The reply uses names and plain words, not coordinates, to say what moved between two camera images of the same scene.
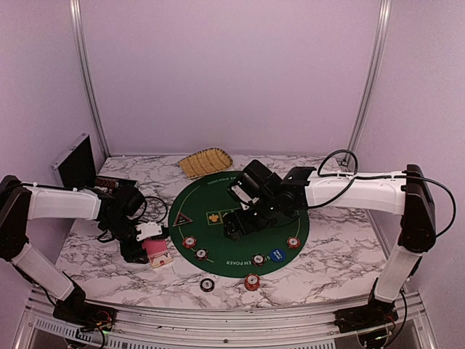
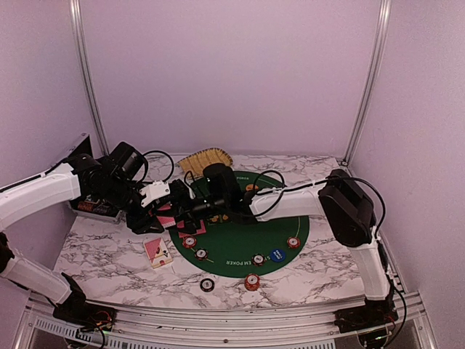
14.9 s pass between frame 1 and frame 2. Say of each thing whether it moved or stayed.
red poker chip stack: stayed
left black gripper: moved
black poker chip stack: stayed
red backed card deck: moved
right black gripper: moved
